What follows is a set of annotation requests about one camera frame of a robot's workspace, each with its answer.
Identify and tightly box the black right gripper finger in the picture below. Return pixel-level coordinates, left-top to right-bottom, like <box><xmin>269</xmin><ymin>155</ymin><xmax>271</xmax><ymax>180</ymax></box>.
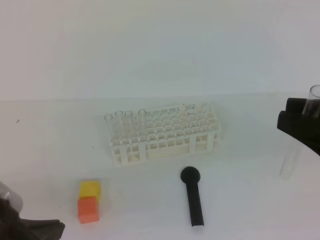
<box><xmin>285</xmin><ymin>98</ymin><xmax>320</xmax><ymax>118</ymax></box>

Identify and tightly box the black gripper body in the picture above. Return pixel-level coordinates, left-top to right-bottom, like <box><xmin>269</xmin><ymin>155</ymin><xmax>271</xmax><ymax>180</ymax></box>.
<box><xmin>0</xmin><ymin>198</ymin><xmax>65</xmax><ymax>240</ymax></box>

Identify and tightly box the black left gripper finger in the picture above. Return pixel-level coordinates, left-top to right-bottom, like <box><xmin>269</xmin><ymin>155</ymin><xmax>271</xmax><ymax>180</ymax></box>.
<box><xmin>277</xmin><ymin>111</ymin><xmax>320</xmax><ymax>156</ymax></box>

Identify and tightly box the white test tube rack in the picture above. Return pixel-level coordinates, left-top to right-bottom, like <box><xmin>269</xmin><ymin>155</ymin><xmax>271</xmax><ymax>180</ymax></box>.
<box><xmin>109</xmin><ymin>103</ymin><xmax>222</xmax><ymax>167</ymax></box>

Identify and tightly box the orange foam cube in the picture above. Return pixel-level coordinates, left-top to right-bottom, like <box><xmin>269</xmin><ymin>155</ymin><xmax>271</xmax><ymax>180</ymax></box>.
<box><xmin>77</xmin><ymin>196</ymin><xmax>100</xmax><ymax>224</ymax></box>

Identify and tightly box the yellow foam cube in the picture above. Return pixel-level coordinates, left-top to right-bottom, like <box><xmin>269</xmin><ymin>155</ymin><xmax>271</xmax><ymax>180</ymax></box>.
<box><xmin>78</xmin><ymin>180</ymin><xmax>101</xmax><ymax>202</ymax></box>

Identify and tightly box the black plastic scoop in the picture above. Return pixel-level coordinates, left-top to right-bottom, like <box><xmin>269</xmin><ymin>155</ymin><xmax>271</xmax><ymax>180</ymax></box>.
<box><xmin>180</xmin><ymin>166</ymin><xmax>205</xmax><ymax>227</ymax></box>

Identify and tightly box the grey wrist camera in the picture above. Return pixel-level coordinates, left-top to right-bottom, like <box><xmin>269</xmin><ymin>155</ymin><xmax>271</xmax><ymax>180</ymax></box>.
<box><xmin>0</xmin><ymin>182</ymin><xmax>23</xmax><ymax>218</ymax></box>

